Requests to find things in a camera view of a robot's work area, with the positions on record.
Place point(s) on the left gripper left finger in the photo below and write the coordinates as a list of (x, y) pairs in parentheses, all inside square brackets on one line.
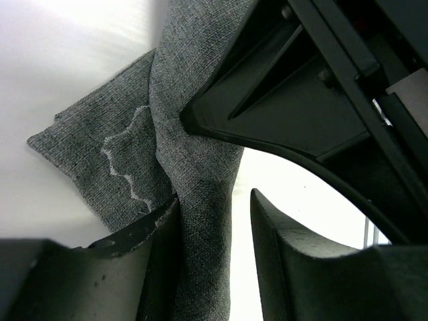
[(129, 275)]

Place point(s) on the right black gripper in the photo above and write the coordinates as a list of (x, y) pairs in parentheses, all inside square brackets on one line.
[(265, 92)]

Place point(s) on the grey cloth napkin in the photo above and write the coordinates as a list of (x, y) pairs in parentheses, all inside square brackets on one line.
[(126, 151)]

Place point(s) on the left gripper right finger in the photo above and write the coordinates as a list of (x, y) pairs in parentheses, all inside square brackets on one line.
[(305, 276)]

